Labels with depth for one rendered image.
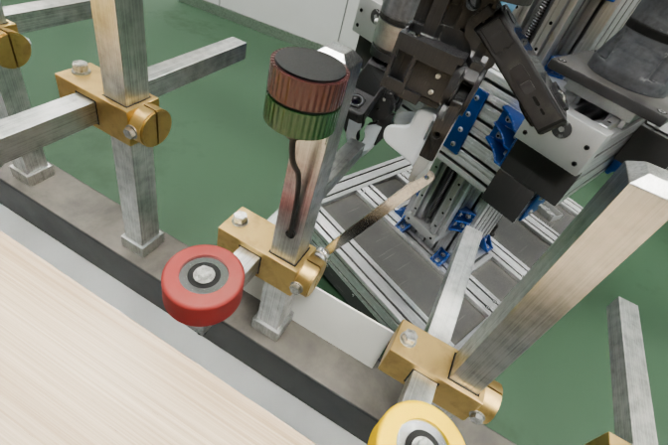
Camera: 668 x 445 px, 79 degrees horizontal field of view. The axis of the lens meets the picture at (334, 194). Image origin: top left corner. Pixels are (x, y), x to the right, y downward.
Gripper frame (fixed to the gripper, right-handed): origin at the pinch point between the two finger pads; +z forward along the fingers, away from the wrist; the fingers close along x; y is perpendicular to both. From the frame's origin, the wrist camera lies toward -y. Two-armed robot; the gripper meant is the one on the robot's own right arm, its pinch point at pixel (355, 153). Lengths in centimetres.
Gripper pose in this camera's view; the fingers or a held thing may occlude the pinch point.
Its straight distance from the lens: 77.3
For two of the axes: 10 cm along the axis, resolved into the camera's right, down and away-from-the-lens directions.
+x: -8.7, -4.5, 2.1
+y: 4.4, -5.1, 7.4
